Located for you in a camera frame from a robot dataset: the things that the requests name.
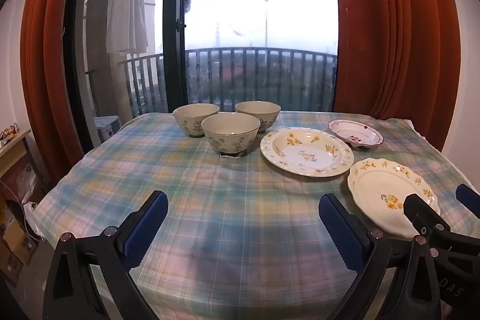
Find red-rimmed white dish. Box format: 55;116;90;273
328;119;384;149

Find scalloped yellow floral plate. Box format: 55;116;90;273
347;157;441;240

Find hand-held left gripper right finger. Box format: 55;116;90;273
318;193;443;320

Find black window frame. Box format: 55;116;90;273
63;0;340;156

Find small figurines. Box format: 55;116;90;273
0;123;20;147

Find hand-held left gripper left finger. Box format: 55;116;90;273
42;190;169;320

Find red curtain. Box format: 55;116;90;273
19;0;89;171
328;0;461;152

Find cardboard box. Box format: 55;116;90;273
0;219;38;266

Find beige floral bowl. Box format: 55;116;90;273
201;112;261;158
235;101;281;134
173;103;220;138

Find plaid tablecloth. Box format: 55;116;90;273
34;111;480;320

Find white plastic crate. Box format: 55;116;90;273
94;115;122;144

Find large yellow floral plate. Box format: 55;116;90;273
260;127;354;178

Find balcony railing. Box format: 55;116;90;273
118;47;338;118

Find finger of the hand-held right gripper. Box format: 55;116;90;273
455;184;480;219
403;193;480;254

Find wooden shelf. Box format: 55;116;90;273
0;129;32;178

